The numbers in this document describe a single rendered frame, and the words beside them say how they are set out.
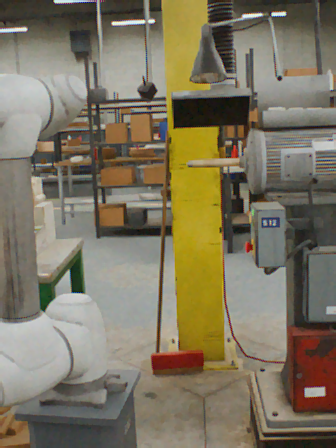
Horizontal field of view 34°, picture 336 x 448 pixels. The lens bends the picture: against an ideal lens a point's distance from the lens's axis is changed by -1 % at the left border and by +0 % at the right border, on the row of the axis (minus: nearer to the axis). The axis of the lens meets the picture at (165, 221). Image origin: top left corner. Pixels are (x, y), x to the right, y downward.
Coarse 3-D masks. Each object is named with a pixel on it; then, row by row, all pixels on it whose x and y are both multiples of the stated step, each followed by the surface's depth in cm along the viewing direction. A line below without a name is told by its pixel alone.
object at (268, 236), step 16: (256, 208) 184; (272, 208) 182; (256, 224) 182; (272, 224) 182; (256, 240) 184; (272, 240) 183; (256, 256) 185; (272, 256) 184; (288, 256) 198; (272, 272) 197
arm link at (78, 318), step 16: (64, 304) 142; (80, 304) 143; (64, 320) 140; (80, 320) 141; (96, 320) 144; (64, 336) 137; (80, 336) 140; (96, 336) 144; (80, 352) 139; (96, 352) 144; (80, 368) 141; (96, 368) 145
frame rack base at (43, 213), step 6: (42, 204) 230; (48, 204) 232; (36, 210) 225; (42, 210) 225; (48, 210) 232; (36, 216) 225; (42, 216) 225; (48, 216) 231; (36, 222) 226; (42, 222) 226; (48, 222) 231; (54, 222) 240; (48, 228) 231; (54, 228) 240; (48, 234) 231; (54, 234) 240; (48, 240) 230; (54, 240) 239
